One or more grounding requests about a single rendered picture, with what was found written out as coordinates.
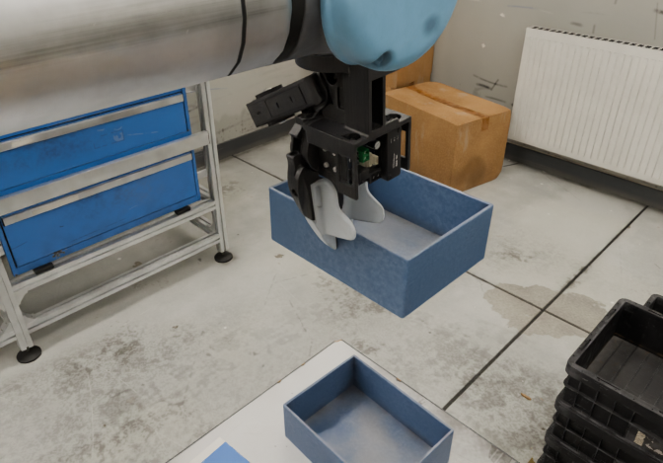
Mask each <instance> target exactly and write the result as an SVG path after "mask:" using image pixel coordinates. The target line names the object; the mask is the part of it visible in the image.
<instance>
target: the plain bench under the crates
mask: <svg viewBox="0 0 663 463"><path fill-rule="evenodd" d="M354 354H355V355H356V356H358V357H359V358H360V359H362V360H363V361H364V362H366V363H367V364H368V365H370V366H371V367H372V368H374V369H375V370H376V371H378V372H379V373H380V374H382V375H383V376H384V377H386V378H387V379H388V380H390V381H391V382H392V383H394V384H395V385H396V386H398V387H399V388H400V389H402V390H403V391H404V392H406V393H407V394H408V395H410V396H411V397H412V398H413V399H414V400H415V401H416V402H418V403H419V404H420V405H422V406H423V407H424V408H426V409H427V410H428V411H430V412H431V413H432V414H434V415H435V416H436V417H438V418H439V419H440V420H442V421H443V422H444V423H446V424H447V425H449V426H450V427H451V428H453V429H454V434H453V440H452V446H451V451H450V457H449V462H448V463H520V462H518V461H517V460H516V459H514V458H513V457H511V456H510V455H508V454H507V453H505V452H504V451H503V450H501V449H500V448H498V447H497V446H495V445H494V444H492V443H491V442H490V441H488V440H487V439H485V438H484V437H482V436H481V435H479V434H478V433H477V432H475V431H474V430H472V429H471V428H469V427H468V426H466V425H465V424H463V423H462V422H460V421H459V420H457V419H456V418H454V417H453V416H452V415H450V414H449V413H447V412H446V411H444V410H443V409H441V408H440V407H439V406H437V405H436V404H434V403H433V402H431V401H430V400H428V399H427V398H426V397H424V396H423V395H421V394H420V393H418V392H417V391H415V390H414V389H413V388H411V387H410V386H408V385H407V384H405V383H404V382H403V381H402V380H401V379H399V378H398V377H396V376H395V375H393V374H392V373H390V372H389V371H388V370H386V369H385V368H383V367H382V366H380V365H379V364H377V363H376V362H375V361H373V360H372V359H370V358H369V357H367V356H366V355H364V354H363V353H362V352H360V351H359V350H357V349H356V348H354V347H352V346H351V345H350V344H348V343H347V342H345V341H344V340H339V341H337V342H332V343H331V344H329V345H328V346H327V347H325V348H324V349H322V350H321V351H319V352H318V353H317V354H315V355H314V356H312V357H311V358H310V359H308V360H307V361H305V362H304V363H303V364H301V365H300V366H299V367H297V368H296V369H294V370H293V371H292V372H290V373H289V374H287V375H286V376H285V377H283V378H282V379H280V380H279V381H278V382H276V383H275V384H274V385H272V386H271V387H269V388H268V389H267V390H265V391H264V392H262V393H261V394H260V395H258V396H257V397H255V398H254V399H253V400H251V401H250V402H249V403H247V404H246V405H245V406H244V407H243V408H241V409H240V410H238V411H237V412H236V413H234V414H233V415H231V416H230V417H229V418H227V419H226V420H224V421H223V422H222V423H220V424H219V425H217V426H216V427H214V428H213V429H212V430H210V431H209V432H207V433H206V434H205V435H203V436H202V437H200V438H199V439H198V440H196V441H195V442H194V443H192V444H191V445H189V446H188V447H187V448H185V449H184V450H182V451H181V452H180V453H178V454H177V455H175V456H174V457H173V458H171V459H170V460H169V461H167V462H166V463H189V462H190V461H191V460H192V459H194V458H195V457H196V456H197V455H198V454H199V453H201V452H202V451H203V450H204V449H205V448H207V447H208V446H209V445H210V444H211V443H212V442H214V441H215V440H216V439H217V438H218V437H221V438H222V439H224V440H225V441H226V442H227V443H228V444H229V445H231V446H232V447H233V448H234V449H235V450H237V451H238V452H239V453H240V454H241V455H243V456H244V457H245V458H246V459H247V460H248V461H250V462H251V463H312V462H311V461H310V460H309V459H308V458H307V457H306V456H305V455H304V454H303V453H302V452H301V451H300V450H299V449H298V448H297V447H296V446H295V445H294V444H293V443H292V442H291V441H290V440H289V439H288V438H287V437H286V436H285V430H284V415H283V404H284V403H286V402H287V401H289V400H290V399H291V398H293V397H294V396H296V395H297V394H298V393H300V392H301V391H303V390H304V389H306V388H307V387H308V386H310V385H311V384H313V383H314V382H315V381H317V380H318V379H320V378H321V377H323V376H324V375H325V374H327V373H328V372H330V371H331V370H332V369H334V368H335V367H337V366H338V365H339V364H341V363H342V362H344V361H345V360H347V359H348V358H349V357H351V356H352V355H354Z"/></svg>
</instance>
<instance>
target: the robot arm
mask: <svg viewBox="0 0 663 463"><path fill-rule="evenodd" d="M457 1H458V0H0V136H2V135H5V134H9V133H13V132H17V131H21V130H24V129H28V128H32V127H36V126H39V125H43V124H47V123H51V122H55V121H58V120H62V119H66V118H70V117H73V116H79V115H83V114H87V113H91V112H94V111H98V110H102V109H106V108H109V107H113V106H117V105H121V104H125V103H128V102H132V101H136V100H140V99H144V98H147V97H151V96H155V95H159V94H163V93H166V92H170V91H174V90H177V89H180V88H184V87H188V86H192V85H196V84H199V83H203V82H207V81H211V80H215V79H218V78H222V77H226V76H230V75H234V74H237V73H241V72H245V71H249V70H252V69H256V68H260V67H264V66H268V65H271V64H276V63H280V62H284V61H288V60H292V59H295V63H296V64H297V65H298V66H299V67H301V68H303V69H306V70H309V71H314V73H312V74H311V75H309V76H307V77H304V78H302V79H300V80H298V81H296V82H293V83H291V84H289V85H287V86H285V87H283V86H282V84H280V85H278V86H276V87H268V88H266V89H264V90H263V92H262V93H260V94H258V95H256V99H255V100H253V101H251V102H250V103H248V104H246V106H247V108H248V110H249V112H250V114H251V117H252V119H253V121H254V123H255V125H256V127H259V126H262V125H265V124H268V126H272V125H275V124H277V123H284V122H286V121H287V120H288V119H289V118H291V117H293V116H295V113H298V112H302V113H301V114H299V115H297V116H295V123H294V125H293V127H292V128H291V130H290V131H289V135H291V142H290V152H289V153H287V154H286V158H287V162H288V170H287V181H288V188H289V190H290V193H291V195H292V197H293V199H294V201H295V202H296V204H297V206H298V208H299V209H300V211H301V213H302V214H303V215H304V216H305V218H306V219H307V221H308V223H309V224H310V226H311V227H312V229H313V230H314V231H315V233H316V234H317V235H318V237H319V238H320V239H321V240H322V241H323V242H324V243H325V244H327V245H328V246H330V247H331V248H333V249H334V250H335V249H336V248H337V239H336V237H338V238H342V239H345V240H350V241H351V240H354V239H355V237H356V230H355V227H354V225H353V219H354V220H360V221H366V222H372V223H380V222H382V221H383V219H384V216H385V213H384V208H383V206H382V205H381V204H380V203H379V201H378V200H377V199H376V198H375V197H374V196H372V195H371V194H370V192H369V190H368V182H369V184H371V183H373V182H375V181H377V180H378V179H380V178H381V179H383V180H385V181H389V180H391V179H393V178H394V177H396V176H398V175H399V174H400V173H401V168H403V169H405V170H409V167H410V136H411V116H408V115H405V114H402V113H399V112H396V111H393V110H390V109H387V108H386V75H388V74H390V73H393V72H395V71H397V70H400V68H403V67H406V66H408V65H410V64H412V63H414V62H415V61H416V60H417V59H418V58H420V57H421V56H422V55H423V54H424V53H425V52H427V51H428V50H429V49H430V47H431V46H432V45H433V44H434V43H436V41H437V40H438V39H439V37H440V36H441V34H442V33H443V31H444V30H445V28H446V26H447V24H448V22H449V20H450V18H451V16H452V14H453V11H454V9H455V6H456V3H457ZM402 130H403V131H405V156H403V155H401V139H402ZM319 175H320V176H323V177H324V178H322V177H320V176H319Z"/></svg>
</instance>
